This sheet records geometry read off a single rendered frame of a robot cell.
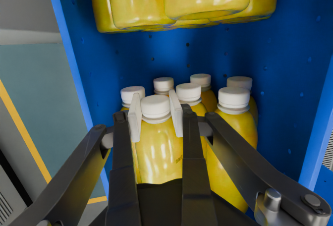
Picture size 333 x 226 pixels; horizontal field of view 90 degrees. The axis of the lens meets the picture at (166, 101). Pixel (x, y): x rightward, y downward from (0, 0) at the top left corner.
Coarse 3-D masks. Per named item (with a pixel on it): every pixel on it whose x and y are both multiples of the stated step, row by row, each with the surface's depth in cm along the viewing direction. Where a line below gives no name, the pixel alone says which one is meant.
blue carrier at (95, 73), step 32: (64, 0) 17; (288, 0) 22; (320, 0) 17; (64, 32) 17; (96, 32) 24; (160, 32) 32; (192, 32) 33; (224, 32) 31; (256, 32) 27; (288, 32) 22; (320, 32) 17; (96, 64) 24; (128, 64) 30; (160, 64) 34; (192, 64) 35; (224, 64) 33; (256, 64) 28; (288, 64) 23; (320, 64) 17; (96, 96) 23; (256, 96) 30; (288, 96) 23; (320, 96) 11; (288, 128) 24; (320, 128) 12; (288, 160) 24; (320, 160) 13
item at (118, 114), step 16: (128, 128) 13; (128, 144) 11; (112, 160) 10; (128, 160) 10; (112, 176) 8; (128, 176) 8; (112, 192) 7; (128, 192) 7; (112, 208) 7; (128, 208) 6; (112, 224) 6; (128, 224) 6
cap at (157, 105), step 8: (152, 96) 23; (160, 96) 23; (144, 104) 20; (152, 104) 20; (160, 104) 20; (168, 104) 21; (144, 112) 21; (152, 112) 20; (160, 112) 20; (168, 112) 22
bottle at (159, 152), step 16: (144, 128) 21; (160, 128) 21; (144, 144) 21; (160, 144) 20; (176, 144) 21; (144, 160) 22; (160, 160) 21; (176, 160) 22; (144, 176) 23; (160, 176) 22; (176, 176) 23
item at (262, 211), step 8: (272, 192) 7; (256, 200) 8; (264, 200) 7; (272, 200) 7; (280, 200) 7; (256, 208) 8; (264, 208) 7; (272, 208) 7; (280, 208) 7; (256, 216) 8; (264, 216) 7; (272, 216) 7; (280, 216) 7; (288, 216) 7; (264, 224) 7; (272, 224) 7; (280, 224) 7; (288, 224) 7; (296, 224) 7
